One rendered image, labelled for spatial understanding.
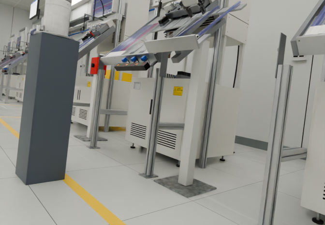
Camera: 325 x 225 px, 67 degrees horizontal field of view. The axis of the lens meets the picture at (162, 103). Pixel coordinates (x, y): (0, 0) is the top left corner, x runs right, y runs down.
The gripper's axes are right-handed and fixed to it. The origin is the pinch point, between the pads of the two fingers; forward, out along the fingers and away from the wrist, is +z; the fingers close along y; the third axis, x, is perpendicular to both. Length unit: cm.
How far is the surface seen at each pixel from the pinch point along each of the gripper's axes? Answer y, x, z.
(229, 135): 17, 4, 108
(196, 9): 25.5, -30.9, 11.9
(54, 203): 8, 113, 13
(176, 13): 45, -31, 12
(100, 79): 90, 32, 23
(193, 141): -6, 52, 47
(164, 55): 16.1, 21.6, 11.6
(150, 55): 26.6, 23.0, 10.0
